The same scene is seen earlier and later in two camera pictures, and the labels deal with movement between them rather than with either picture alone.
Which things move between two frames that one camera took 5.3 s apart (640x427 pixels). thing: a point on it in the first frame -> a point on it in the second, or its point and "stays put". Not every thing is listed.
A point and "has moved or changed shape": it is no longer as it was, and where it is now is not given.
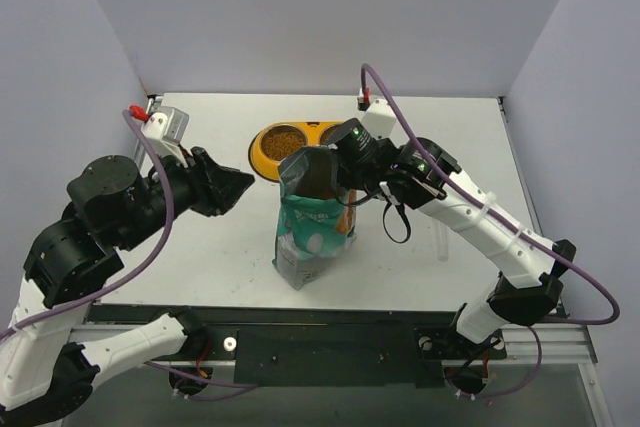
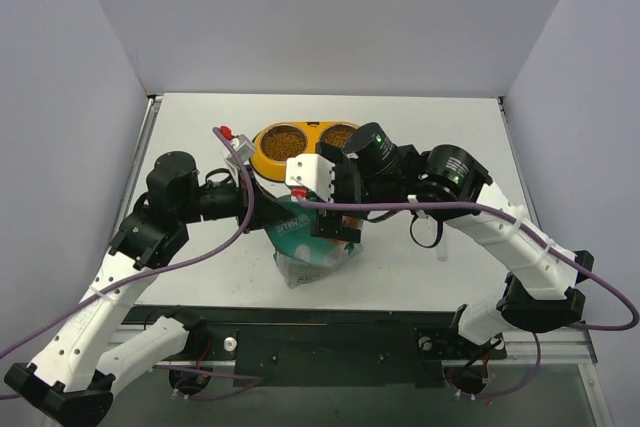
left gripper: (203, 181) -> (245, 203)
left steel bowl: (279, 141) stays put
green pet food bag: (315, 221) has moved or changed shape
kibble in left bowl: (279, 145) stays put
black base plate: (328, 345) stays put
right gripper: (345, 177) -> (337, 229)
